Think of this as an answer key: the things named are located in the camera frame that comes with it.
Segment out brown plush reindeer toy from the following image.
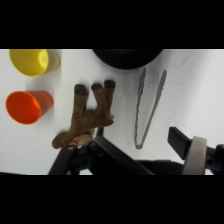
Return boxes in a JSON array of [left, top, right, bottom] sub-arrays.
[[51, 79, 116, 150]]

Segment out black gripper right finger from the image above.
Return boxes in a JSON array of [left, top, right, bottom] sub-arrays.
[[167, 126, 224, 176]]

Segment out yellow plastic cup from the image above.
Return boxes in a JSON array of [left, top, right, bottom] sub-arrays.
[[8, 49, 62, 78]]

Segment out metal kitchen tongs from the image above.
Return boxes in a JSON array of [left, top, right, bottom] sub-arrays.
[[133, 67, 168, 150]]

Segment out orange plastic cup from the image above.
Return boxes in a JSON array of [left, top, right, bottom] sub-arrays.
[[5, 90, 55, 126]]

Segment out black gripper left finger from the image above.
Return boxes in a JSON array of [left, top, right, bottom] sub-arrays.
[[48, 135, 155, 176]]

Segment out black round bowl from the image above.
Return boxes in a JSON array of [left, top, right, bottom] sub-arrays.
[[91, 49, 165, 71]]

